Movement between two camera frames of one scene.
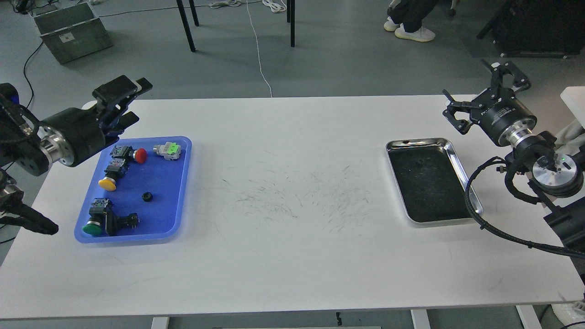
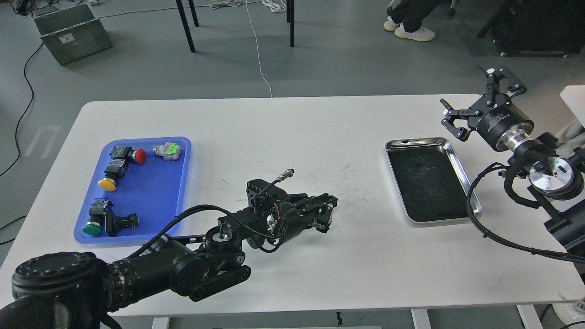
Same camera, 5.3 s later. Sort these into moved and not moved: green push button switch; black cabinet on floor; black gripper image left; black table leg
Moved: black gripper image left
Not moved: green push button switch; black cabinet on floor; black table leg
